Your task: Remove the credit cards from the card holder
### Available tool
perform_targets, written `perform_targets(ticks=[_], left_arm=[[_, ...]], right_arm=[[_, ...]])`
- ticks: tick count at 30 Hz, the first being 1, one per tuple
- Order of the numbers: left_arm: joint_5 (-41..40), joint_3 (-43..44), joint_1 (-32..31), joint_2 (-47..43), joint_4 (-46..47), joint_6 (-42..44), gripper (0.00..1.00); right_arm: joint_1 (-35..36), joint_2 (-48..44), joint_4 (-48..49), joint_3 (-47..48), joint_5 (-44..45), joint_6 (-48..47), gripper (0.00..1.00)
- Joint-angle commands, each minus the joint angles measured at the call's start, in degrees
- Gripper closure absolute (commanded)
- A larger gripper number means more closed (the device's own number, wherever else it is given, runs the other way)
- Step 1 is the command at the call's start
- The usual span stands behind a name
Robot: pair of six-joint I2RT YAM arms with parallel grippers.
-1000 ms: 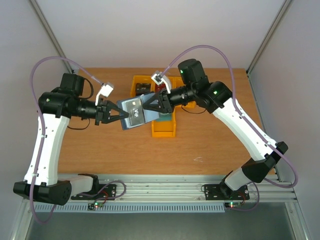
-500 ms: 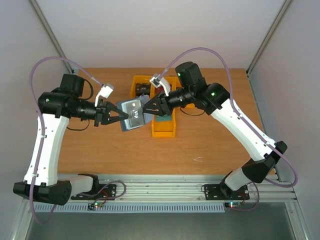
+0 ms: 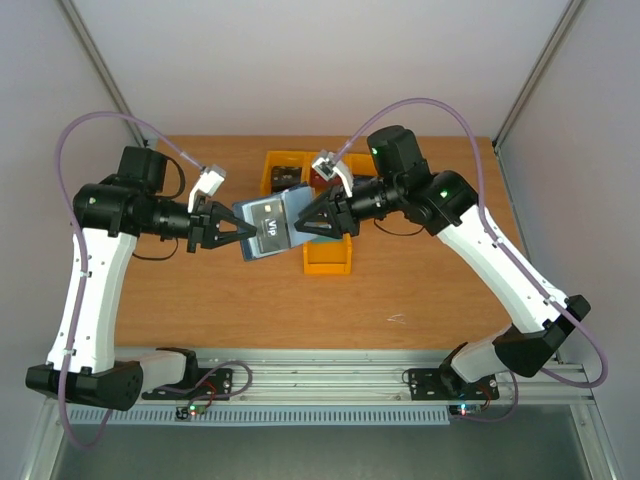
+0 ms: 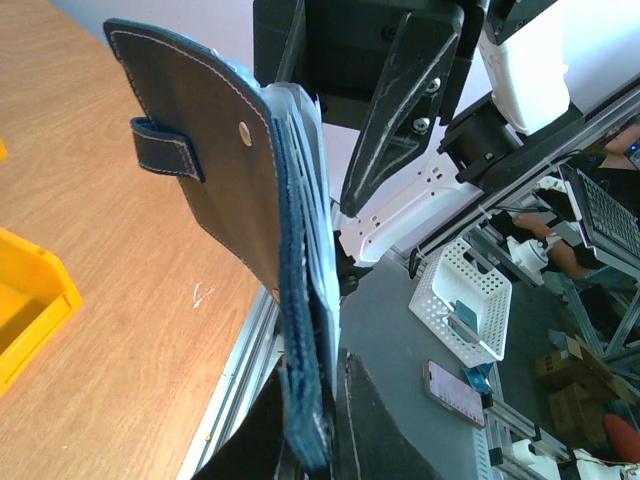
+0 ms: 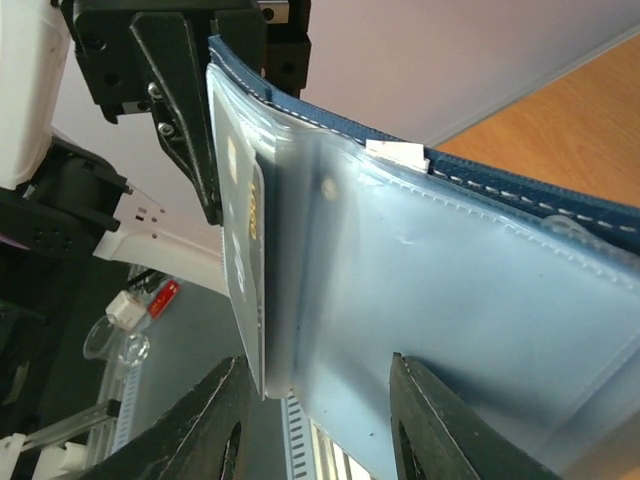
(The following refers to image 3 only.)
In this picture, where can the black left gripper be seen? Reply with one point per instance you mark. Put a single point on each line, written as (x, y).
(206, 219)

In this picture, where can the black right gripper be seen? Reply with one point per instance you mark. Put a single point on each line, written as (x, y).
(347, 213)

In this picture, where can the blue card holder wallet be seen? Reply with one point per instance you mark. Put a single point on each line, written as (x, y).
(295, 200)

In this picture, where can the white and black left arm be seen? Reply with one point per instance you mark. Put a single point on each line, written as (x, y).
(81, 367)

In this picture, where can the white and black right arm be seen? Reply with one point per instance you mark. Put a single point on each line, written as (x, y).
(447, 207)

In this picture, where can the red credit card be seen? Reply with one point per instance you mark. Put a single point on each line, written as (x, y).
(317, 181)

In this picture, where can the black credit card in bin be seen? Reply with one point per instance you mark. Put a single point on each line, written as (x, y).
(284, 177)

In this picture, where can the orange bin front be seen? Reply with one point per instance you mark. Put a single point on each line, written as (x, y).
(326, 256)

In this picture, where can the orange bin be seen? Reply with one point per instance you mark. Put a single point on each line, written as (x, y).
(282, 158)
(326, 256)
(362, 165)
(310, 158)

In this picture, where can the orange bin back middle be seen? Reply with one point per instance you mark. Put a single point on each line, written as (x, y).
(310, 158)

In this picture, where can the orange bin back right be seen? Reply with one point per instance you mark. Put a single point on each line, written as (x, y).
(362, 165)

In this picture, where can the orange bin back left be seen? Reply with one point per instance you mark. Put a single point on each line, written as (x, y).
(282, 158)

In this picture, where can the left controller board with LEDs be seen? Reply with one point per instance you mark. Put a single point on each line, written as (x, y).
(189, 412)

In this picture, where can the controller board with leds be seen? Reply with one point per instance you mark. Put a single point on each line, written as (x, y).
(189, 412)
(465, 409)

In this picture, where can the right controller board with LEDs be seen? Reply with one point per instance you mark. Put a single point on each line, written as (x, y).
(465, 409)

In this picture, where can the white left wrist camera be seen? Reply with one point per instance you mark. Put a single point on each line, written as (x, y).
(209, 181)

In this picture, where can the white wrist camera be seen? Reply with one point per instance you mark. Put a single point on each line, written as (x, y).
(328, 167)
(209, 181)

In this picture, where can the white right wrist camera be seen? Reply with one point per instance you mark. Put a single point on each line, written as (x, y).
(328, 167)

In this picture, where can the aluminium rail frame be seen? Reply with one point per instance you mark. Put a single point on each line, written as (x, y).
(357, 376)

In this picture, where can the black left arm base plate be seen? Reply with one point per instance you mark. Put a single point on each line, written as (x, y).
(220, 382)

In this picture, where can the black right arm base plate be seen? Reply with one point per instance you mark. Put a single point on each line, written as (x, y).
(425, 384)

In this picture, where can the grey slotted cable duct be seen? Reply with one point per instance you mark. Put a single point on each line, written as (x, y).
(280, 416)

